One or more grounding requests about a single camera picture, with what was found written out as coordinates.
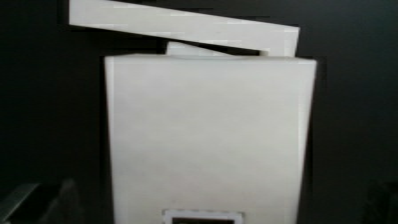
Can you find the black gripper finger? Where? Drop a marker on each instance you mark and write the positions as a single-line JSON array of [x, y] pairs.
[[41, 204]]

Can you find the white cabinet top block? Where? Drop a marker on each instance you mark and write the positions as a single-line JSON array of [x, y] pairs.
[[208, 117]]

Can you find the white cabinet body box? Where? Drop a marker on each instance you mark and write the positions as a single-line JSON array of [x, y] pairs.
[[188, 49]]

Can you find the white L-shaped boundary frame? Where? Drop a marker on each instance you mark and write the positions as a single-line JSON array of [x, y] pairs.
[[185, 26]]

